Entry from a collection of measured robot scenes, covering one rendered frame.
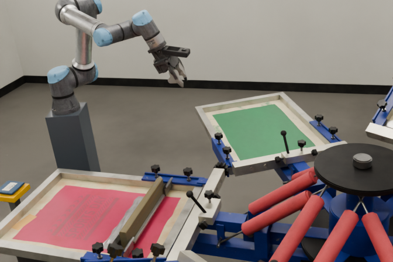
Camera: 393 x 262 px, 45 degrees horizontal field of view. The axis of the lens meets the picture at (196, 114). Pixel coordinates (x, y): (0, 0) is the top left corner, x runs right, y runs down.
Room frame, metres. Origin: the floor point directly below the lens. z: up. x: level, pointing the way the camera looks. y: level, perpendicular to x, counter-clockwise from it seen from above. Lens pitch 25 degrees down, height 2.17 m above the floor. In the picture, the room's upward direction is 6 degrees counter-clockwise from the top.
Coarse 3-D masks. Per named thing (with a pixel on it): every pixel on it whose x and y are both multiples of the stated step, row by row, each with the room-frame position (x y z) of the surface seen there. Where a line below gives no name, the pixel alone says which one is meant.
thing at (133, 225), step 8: (160, 184) 1.76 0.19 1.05; (152, 192) 1.68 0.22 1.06; (160, 192) 1.75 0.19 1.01; (144, 200) 1.63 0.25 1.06; (152, 200) 1.67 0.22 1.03; (136, 208) 1.58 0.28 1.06; (144, 208) 1.59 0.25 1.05; (152, 208) 1.66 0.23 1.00; (136, 216) 1.53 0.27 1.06; (144, 216) 1.58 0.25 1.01; (128, 224) 1.48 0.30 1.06; (136, 224) 1.51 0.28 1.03; (120, 232) 1.44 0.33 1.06; (128, 232) 1.45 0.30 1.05; (136, 232) 1.50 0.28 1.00; (120, 240) 1.44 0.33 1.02; (128, 240) 1.44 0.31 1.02
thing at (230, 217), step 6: (222, 216) 1.50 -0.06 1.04; (228, 216) 1.49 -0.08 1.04; (234, 216) 1.49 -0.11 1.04; (240, 216) 1.48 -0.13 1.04; (246, 216) 1.48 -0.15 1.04; (216, 222) 1.48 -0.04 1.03; (222, 222) 1.47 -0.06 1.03; (228, 222) 1.46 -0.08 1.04; (234, 222) 1.45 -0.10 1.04; (240, 222) 1.45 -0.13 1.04; (210, 228) 1.49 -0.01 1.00; (228, 228) 1.46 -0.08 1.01; (234, 228) 1.45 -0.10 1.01; (240, 228) 1.44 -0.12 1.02
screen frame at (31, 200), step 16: (64, 176) 2.05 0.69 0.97; (80, 176) 2.01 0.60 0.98; (96, 176) 1.98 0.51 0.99; (112, 176) 1.96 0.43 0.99; (128, 176) 1.95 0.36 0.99; (32, 192) 1.89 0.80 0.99; (16, 208) 1.77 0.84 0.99; (192, 208) 1.65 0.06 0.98; (0, 224) 1.66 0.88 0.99; (176, 224) 1.54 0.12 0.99; (0, 240) 1.55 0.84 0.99; (32, 256) 1.46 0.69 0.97; (48, 256) 1.44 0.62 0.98; (64, 256) 1.42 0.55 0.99; (80, 256) 1.41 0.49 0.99; (160, 256) 1.36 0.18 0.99
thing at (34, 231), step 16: (32, 224) 1.69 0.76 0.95; (48, 224) 1.68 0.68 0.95; (112, 224) 1.63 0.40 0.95; (32, 240) 1.58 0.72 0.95; (48, 240) 1.57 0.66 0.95; (64, 240) 1.56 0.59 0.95; (80, 240) 1.55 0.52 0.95; (96, 240) 1.54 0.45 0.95; (144, 240) 1.51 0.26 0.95; (128, 256) 1.42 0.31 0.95; (144, 256) 1.41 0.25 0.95
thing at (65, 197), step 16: (64, 192) 1.92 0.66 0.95; (80, 192) 1.90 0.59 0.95; (96, 192) 1.89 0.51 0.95; (112, 192) 1.88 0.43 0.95; (128, 192) 1.86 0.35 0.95; (48, 208) 1.80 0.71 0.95; (64, 208) 1.79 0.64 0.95; (128, 208) 1.74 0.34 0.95; (160, 208) 1.71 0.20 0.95; (160, 224) 1.60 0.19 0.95
